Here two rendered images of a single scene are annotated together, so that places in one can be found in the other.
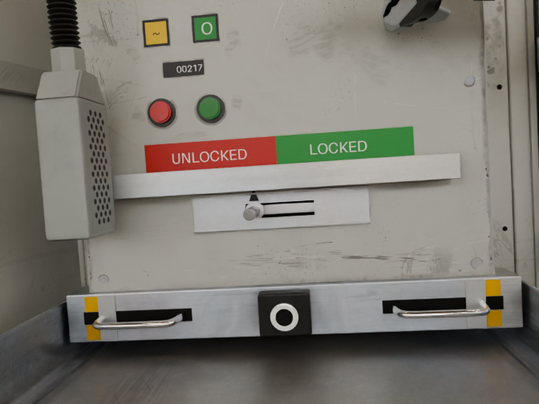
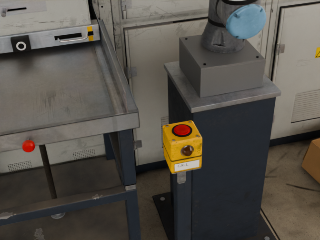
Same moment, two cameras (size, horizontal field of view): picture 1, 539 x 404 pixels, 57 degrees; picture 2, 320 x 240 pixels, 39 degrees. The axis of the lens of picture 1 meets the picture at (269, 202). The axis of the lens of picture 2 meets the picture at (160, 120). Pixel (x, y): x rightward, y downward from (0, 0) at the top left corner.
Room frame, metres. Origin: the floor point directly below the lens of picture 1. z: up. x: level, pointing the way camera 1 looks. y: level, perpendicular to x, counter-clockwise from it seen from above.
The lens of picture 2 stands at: (-0.91, -0.01, 1.56)
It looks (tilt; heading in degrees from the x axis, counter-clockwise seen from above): 36 degrees down; 342
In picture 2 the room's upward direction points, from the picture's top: 2 degrees counter-clockwise
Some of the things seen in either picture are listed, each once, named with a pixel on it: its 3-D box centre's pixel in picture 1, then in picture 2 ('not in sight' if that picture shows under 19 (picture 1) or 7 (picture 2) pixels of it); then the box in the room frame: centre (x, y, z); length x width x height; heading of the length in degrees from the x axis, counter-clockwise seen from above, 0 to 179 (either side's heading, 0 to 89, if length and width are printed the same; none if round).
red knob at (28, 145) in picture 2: not in sight; (28, 144); (0.11, 0.03, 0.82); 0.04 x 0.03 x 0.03; 175
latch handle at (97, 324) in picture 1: (138, 319); not in sight; (0.59, 0.16, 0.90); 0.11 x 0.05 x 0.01; 85
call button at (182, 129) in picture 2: not in sight; (182, 131); (-0.10, -0.33, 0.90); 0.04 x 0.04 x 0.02
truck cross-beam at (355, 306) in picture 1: (286, 305); (21, 39); (0.61, -0.01, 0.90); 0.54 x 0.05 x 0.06; 85
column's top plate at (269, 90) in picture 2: not in sight; (219, 78); (0.34, -0.65, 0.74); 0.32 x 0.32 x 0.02; 86
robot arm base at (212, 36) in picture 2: not in sight; (224, 29); (0.37, -0.67, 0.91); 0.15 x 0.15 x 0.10
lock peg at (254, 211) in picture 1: (252, 204); (3, 9); (0.57, 0.02, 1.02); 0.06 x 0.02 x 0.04; 175
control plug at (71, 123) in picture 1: (78, 155); not in sight; (0.54, 0.20, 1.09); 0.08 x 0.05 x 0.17; 175
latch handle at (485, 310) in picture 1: (439, 308); (73, 37); (0.55, -0.18, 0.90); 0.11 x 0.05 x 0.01; 85
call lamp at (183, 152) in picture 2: not in sight; (187, 152); (-0.14, -0.33, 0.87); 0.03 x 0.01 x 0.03; 85
